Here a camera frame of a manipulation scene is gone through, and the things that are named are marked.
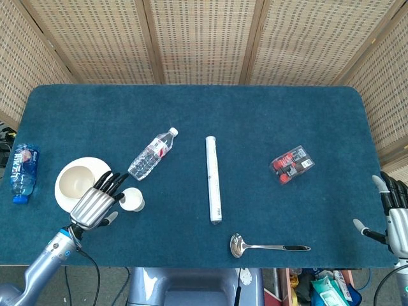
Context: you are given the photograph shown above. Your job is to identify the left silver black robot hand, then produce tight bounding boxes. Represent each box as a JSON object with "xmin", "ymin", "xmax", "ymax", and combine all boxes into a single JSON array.
[{"xmin": 69, "ymin": 171, "xmax": 129, "ymax": 231}]

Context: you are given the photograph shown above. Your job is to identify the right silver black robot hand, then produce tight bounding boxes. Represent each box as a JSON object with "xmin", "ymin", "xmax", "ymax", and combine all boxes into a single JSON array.
[{"xmin": 353, "ymin": 171, "xmax": 408, "ymax": 256}]

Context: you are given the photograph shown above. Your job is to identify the beige bowl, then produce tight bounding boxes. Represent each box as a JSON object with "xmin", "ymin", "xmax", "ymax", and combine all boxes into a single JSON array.
[{"xmin": 59, "ymin": 165, "xmax": 96, "ymax": 200}]

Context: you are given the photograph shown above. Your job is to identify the white paper cup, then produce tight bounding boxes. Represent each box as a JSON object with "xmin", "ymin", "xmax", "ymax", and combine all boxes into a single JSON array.
[{"xmin": 119, "ymin": 187, "xmax": 146, "ymax": 213}]

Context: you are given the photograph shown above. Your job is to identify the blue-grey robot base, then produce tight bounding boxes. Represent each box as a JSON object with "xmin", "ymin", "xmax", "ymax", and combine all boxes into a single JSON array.
[{"xmin": 127, "ymin": 266, "xmax": 265, "ymax": 306}]

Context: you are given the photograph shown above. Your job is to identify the white round plate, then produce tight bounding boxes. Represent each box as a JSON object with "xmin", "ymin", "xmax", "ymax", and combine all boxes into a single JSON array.
[{"xmin": 54, "ymin": 156, "xmax": 113, "ymax": 213}]

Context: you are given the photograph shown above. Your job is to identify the clear water bottle red label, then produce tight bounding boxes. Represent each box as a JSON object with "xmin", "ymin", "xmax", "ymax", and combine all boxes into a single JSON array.
[{"xmin": 127, "ymin": 127, "xmax": 179, "ymax": 182}]

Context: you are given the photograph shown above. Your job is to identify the blue drink bottle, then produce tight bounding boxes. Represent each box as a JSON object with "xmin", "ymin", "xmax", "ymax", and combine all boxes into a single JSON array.
[{"xmin": 10, "ymin": 143, "xmax": 41, "ymax": 205}]

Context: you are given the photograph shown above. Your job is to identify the red crate of clutter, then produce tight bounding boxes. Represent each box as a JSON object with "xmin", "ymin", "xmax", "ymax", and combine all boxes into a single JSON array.
[{"xmin": 273, "ymin": 267, "xmax": 364, "ymax": 306}]

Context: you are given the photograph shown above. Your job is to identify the clear box red black items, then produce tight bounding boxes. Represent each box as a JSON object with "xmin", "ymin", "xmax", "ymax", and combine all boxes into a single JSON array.
[{"xmin": 270, "ymin": 145, "xmax": 316, "ymax": 186}]

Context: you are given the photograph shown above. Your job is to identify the white wrapped film roll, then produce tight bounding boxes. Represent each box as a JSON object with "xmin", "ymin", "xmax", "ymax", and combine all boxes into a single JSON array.
[{"xmin": 205, "ymin": 136, "xmax": 222, "ymax": 226}]

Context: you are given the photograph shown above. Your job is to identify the blue table cloth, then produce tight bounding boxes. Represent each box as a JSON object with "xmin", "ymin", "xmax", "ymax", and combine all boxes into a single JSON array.
[{"xmin": 0, "ymin": 84, "xmax": 398, "ymax": 269}]

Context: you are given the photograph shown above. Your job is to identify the woven bamboo folding screen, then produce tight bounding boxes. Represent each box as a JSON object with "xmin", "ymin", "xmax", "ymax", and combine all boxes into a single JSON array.
[{"xmin": 0, "ymin": 0, "xmax": 408, "ymax": 184}]

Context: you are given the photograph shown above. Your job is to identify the black cable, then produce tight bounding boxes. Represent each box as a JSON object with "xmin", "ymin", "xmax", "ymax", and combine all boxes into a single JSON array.
[
  {"xmin": 372, "ymin": 264, "xmax": 399, "ymax": 306},
  {"xmin": 75, "ymin": 247, "xmax": 101, "ymax": 306}
]

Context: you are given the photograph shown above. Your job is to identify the steel ladle black handle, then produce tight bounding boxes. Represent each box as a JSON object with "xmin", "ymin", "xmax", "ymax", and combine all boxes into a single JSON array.
[{"xmin": 229, "ymin": 233, "xmax": 312, "ymax": 259}]

